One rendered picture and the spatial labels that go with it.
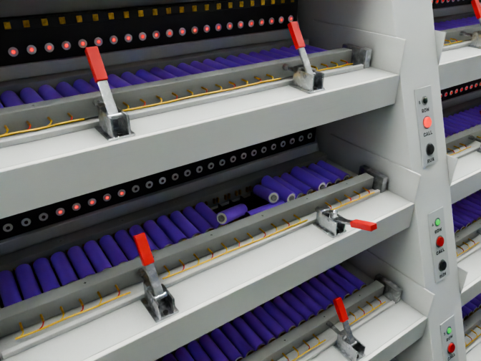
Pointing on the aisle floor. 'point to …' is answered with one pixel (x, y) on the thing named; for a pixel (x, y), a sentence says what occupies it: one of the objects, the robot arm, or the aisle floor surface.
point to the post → (403, 151)
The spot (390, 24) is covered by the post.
